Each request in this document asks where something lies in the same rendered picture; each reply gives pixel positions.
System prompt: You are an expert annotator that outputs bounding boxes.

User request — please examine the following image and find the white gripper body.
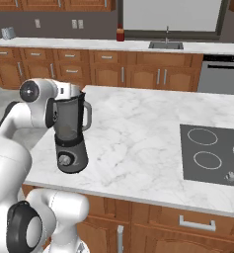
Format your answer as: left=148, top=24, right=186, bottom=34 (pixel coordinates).
left=66, top=82, right=83, bottom=98

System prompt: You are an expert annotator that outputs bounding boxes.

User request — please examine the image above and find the black blender lid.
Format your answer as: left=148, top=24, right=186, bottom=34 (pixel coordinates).
left=52, top=91, right=87, bottom=104

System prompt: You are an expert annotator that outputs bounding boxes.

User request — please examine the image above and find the grey blender with jar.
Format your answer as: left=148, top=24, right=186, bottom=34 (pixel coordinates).
left=51, top=91, right=94, bottom=175

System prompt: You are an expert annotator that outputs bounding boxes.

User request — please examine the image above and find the wooden base cupboard run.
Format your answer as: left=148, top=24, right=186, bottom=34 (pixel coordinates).
left=0, top=45, right=204, bottom=93

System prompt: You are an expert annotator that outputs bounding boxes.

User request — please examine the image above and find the red bottle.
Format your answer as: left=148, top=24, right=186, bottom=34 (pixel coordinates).
left=116, top=23, right=125, bottom=42

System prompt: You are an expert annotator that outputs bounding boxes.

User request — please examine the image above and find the silver toaster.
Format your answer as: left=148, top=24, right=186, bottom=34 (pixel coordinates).
left=1, top=26, right=17, bottom=41

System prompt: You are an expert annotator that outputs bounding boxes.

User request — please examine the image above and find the steel sink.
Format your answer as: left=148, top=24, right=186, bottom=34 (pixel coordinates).
left=148, top=41, right=185, bottom=50

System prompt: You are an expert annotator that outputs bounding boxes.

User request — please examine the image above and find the silver tap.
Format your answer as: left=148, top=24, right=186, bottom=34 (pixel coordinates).
left=164, top=26, right=172, bottom=44

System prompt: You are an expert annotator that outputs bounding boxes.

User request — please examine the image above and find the wooden cupboard door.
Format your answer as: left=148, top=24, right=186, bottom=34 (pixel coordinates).
left=74, top=194, right=133, bottom=253
left=131, top=222, right=234, bottom=253

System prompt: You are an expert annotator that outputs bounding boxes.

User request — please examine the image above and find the silver dishwasher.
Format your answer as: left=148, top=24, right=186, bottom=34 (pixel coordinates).
left=196, top=53, right=234, bottom=96

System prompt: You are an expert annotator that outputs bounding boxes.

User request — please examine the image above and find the dark grey hob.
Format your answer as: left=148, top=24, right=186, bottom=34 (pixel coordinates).
left=179, top=124, right=234, bottom=189

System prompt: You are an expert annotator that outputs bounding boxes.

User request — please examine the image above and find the silver hob knob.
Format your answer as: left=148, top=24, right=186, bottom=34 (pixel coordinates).
left=224, top=171, right=234, bottom=183

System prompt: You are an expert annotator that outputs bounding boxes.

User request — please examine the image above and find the wooden drawer front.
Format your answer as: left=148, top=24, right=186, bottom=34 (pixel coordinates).
left=147, top=205, right=234, bottom=237

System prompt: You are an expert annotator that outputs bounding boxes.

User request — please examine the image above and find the wooden wall cupboard run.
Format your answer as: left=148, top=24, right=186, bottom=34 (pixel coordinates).
left=0, top=0, right=117, bottom=13

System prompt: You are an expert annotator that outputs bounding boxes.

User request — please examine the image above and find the window with dark frame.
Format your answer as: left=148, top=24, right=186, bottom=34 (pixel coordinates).
left=117, top=0, right=230, bottom=42

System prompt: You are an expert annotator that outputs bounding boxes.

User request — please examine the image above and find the silver cupboard door handle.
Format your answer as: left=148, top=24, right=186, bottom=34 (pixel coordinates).
left=117, top=224, right=125, bottom=253

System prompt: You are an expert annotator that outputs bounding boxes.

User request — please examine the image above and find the silver drawer handle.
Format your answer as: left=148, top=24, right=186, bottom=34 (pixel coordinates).
left=178, top=214, right=217, bottom=232

